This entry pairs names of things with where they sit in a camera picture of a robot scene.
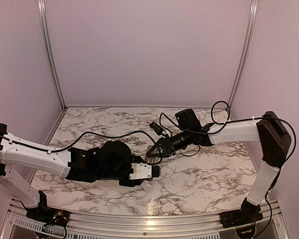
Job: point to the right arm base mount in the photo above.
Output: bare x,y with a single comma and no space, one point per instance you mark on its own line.
239,217

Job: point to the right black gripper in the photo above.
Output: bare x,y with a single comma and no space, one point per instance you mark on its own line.
168,148

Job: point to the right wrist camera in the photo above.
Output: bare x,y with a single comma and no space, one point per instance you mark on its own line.
156,128

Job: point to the left aluminium frame post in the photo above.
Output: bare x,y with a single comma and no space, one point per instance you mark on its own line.
49,53

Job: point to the right aluminium frame post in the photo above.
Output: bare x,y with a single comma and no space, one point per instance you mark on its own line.
245,51

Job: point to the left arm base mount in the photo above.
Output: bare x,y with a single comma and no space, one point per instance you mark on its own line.
43,213

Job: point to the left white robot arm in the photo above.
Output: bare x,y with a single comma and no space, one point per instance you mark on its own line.
113,161

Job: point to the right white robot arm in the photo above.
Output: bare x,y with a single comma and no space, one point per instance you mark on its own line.
268,130

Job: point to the aluminium frame post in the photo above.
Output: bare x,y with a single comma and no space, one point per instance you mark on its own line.
49,53
245,51

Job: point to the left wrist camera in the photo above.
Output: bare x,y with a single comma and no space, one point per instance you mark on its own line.
144,171

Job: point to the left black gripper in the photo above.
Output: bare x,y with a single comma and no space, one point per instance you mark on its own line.
131,184

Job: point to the front aluminium rail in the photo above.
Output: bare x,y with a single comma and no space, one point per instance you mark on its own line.
83,225

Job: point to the grey remote control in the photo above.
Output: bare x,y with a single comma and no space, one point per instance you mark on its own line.
149,160

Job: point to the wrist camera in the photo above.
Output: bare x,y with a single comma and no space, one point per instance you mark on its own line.
156,128
144,171

